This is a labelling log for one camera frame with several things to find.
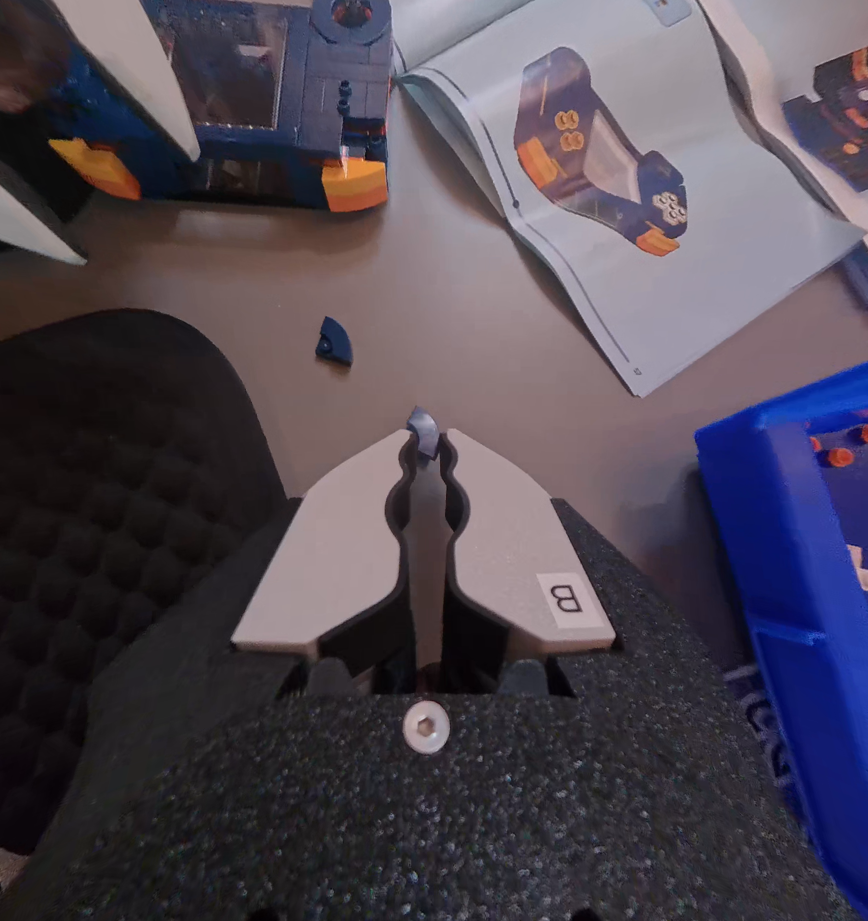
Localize instruction booklet black board cover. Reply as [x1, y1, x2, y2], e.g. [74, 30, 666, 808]
[696, 0, 868, 283]

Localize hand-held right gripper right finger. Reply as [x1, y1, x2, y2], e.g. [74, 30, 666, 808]
[441, 428, 617, 657]

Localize blue plastic bin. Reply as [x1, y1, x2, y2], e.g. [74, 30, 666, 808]
[694, 351, 868, 921]

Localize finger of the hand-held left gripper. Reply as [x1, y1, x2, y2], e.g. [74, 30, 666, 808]
[0, 142, 88, 266]
[42, 0, 201, 164]

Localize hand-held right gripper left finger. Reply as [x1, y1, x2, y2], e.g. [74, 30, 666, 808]
[230, 429, 413, 659]

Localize dark blue toy brick console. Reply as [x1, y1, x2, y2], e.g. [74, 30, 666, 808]
[46, 0, 394, 214]

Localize dark blue quarter-round brick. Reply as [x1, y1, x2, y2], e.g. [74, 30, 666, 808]
[315, 316, 354, 368]
[407, 405, 444, 463]

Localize black padded armrest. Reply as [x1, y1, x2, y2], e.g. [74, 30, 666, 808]
[0, 309, 289, 857]

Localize open instruction booklet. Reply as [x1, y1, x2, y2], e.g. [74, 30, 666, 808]
[394, 0, 868, 399]

